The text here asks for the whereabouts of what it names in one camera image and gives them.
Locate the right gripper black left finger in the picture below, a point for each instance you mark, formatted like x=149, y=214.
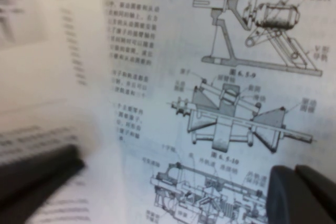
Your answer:
x=31, y=187

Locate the hardcover technical book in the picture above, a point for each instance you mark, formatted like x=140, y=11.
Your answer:
x=210, y=51

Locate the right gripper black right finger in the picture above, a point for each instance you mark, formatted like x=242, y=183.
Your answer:
x=302, y=200

